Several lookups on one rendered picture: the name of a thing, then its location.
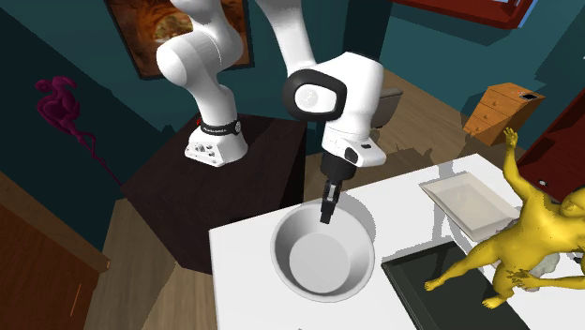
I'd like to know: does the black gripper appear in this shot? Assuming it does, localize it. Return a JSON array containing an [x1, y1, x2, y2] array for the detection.
[[319, 152, 359, 226]]

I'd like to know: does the white round bowl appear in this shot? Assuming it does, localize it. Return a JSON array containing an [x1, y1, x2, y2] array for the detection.
[[270, 200, 377, 304]]

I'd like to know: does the black flat rectangular tray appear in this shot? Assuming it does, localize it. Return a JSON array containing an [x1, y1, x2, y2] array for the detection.
[[381, 240, 532, 330]]

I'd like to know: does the dark robot stand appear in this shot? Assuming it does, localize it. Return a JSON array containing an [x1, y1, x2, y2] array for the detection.
[[120, 113, 308, 276]]

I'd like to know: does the white rectangular tray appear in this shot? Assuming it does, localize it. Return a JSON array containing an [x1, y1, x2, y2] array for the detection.
[[418, 171, 522, 243]]

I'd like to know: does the orange wooden chest of drawers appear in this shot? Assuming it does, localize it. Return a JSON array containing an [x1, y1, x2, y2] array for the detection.
[[462, 82, 547, 148]]

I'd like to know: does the yellow human figure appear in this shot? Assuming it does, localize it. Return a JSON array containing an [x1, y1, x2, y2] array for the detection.
[[424, 127, 585, 310]]

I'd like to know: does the grey rounded object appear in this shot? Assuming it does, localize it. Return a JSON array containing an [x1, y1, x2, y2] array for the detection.
[[529, 252, 562, 278]]

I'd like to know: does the dark red cabinet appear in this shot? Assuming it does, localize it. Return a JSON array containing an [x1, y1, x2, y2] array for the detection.
[[516, 88, 585, 203]]

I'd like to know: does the red framed window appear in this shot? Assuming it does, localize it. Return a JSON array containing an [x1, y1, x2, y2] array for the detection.
[[392, 0, 537, 31]]

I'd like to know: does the brown wooden cabinet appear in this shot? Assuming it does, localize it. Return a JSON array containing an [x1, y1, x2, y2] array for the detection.
[[0, 171, 112, 330]]

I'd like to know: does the orange framed wall picture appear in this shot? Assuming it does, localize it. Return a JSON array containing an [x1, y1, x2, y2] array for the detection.
[[104, 0, 255, 82]]

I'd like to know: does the magenta flamingo wall figure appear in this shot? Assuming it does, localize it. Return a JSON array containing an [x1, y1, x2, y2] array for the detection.
[[35, 75, 124, 188]]

